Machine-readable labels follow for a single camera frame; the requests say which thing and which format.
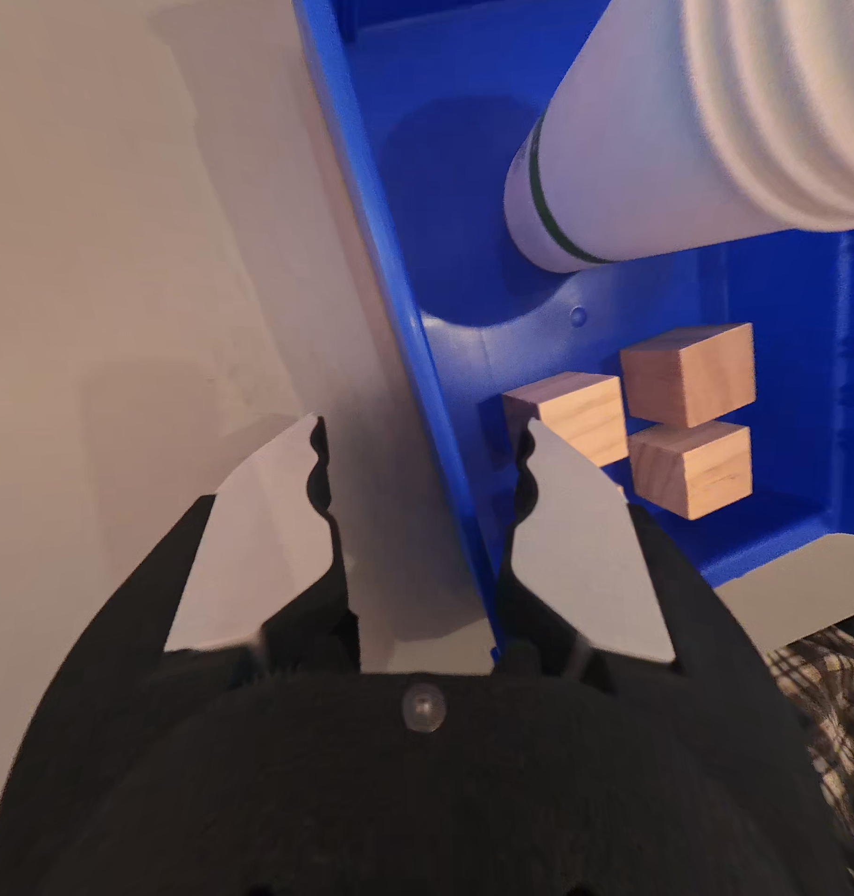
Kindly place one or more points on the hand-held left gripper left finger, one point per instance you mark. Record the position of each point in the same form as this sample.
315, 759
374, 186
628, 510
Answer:
259, 546

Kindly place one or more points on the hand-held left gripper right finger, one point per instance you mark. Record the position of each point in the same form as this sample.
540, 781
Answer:
581, 560

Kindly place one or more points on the wooden cube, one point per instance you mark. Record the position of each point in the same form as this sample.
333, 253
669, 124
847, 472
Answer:
693, 469
686, 378
581, 413

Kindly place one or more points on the blue plastic bin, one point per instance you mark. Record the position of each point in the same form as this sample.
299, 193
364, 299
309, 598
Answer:
434, 175

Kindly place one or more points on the white paper cup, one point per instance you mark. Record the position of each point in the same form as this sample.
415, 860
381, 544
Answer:
644, 140

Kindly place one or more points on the person's plaid shirt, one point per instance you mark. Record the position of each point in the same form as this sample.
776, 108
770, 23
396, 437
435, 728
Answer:
840, 700

